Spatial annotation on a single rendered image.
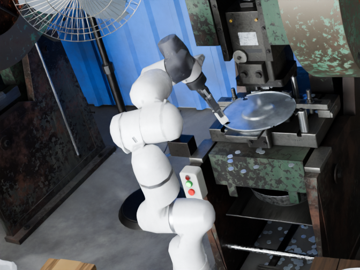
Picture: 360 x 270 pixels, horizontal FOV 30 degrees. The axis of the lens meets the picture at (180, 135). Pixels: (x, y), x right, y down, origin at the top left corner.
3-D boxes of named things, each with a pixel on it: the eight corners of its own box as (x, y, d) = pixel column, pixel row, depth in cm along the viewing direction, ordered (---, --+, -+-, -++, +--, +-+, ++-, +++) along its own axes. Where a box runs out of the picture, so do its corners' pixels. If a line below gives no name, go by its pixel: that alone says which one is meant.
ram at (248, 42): (271, 87, 246) (256, 12, 232) (234, 86, 254) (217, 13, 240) (287, 65, 259) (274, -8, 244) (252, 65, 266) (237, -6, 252)
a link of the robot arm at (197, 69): (179, 76, 235) (187, 88, 238) (207, 54, 235) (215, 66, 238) (168, 65, 246) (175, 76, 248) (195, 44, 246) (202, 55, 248)
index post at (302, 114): (307, 133, 248) (304, 110, 244) (300, 132, 250) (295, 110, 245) (310, 128, 250) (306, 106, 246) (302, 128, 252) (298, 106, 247)
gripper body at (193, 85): (180, 79, 245) (193, 96, 250) (188, 86, 238) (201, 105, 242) (196, 66, 245) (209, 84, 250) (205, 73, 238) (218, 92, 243)
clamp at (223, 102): (251, 114, 271) (246, 92, 266) (214, 113, 279) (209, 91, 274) (256, 106, 275) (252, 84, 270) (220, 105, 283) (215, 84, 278)
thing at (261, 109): (309, 112, 245) (309, 111, 245) (237, 141, 241) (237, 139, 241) (276, 85, 270) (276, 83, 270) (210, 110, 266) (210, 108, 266)
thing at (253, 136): (264, 166, 246) (257, 136, 240) (230, 164, 253) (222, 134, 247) (287, 130, 264) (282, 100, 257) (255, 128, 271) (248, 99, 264)
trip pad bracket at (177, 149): (198, 181, 272) (186, 141, 263) (178, 179, 277) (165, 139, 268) (204, 172, 277) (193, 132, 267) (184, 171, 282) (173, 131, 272)
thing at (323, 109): (332, 118, 253) (329, 94, 248) (291, 115, 262) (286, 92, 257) (337, 109, 257) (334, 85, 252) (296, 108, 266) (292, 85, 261)
